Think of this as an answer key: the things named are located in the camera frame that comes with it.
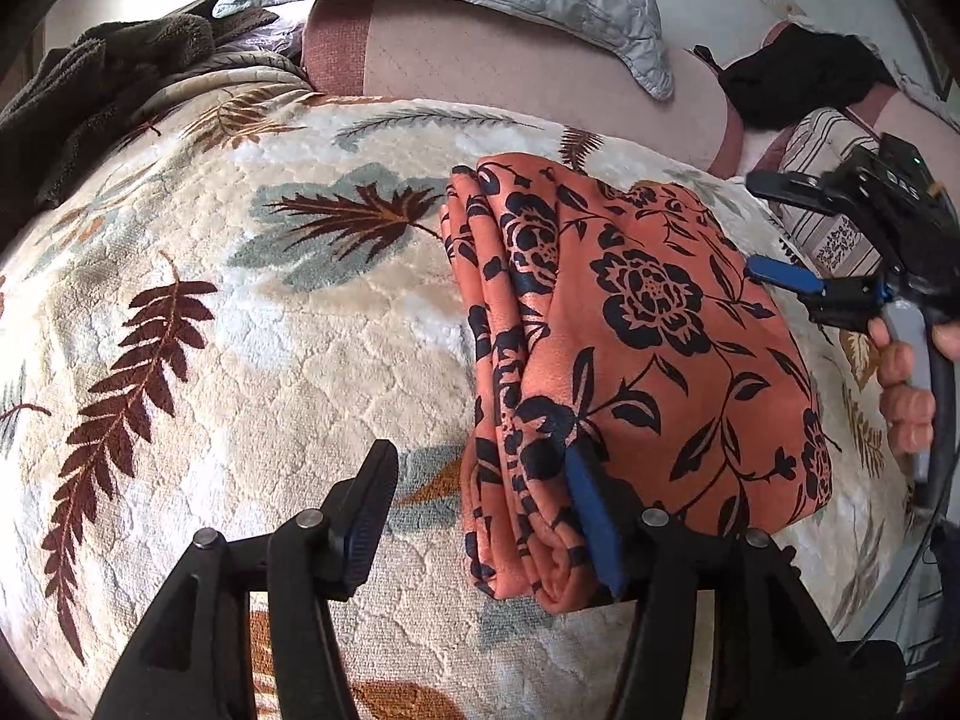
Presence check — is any black cloth on bed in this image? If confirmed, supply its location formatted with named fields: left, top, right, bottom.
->
left=693, top=23, right=895, bottom=130

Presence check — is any person's right hand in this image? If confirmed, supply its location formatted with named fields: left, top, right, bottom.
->
left=869, top=319, right=935, bottom=470

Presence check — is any striped floral pillow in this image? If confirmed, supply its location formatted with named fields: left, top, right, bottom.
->
left=771, top=107, right=887, bottom=280

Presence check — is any cream leaf-pattern plush blanket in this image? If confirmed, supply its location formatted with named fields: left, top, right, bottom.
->
left=0, top=67, right=925, bottom=720

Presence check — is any dark brown fleece blanket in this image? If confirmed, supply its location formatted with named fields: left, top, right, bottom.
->
left=2, top=0, right=278, bottom=244

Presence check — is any orange floral garment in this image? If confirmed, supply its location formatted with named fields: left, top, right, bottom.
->
left=441, top=153, right=832, bottom=614

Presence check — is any pink bed sheet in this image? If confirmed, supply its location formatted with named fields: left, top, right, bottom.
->
left=301, top=0, right=902, bottom=182

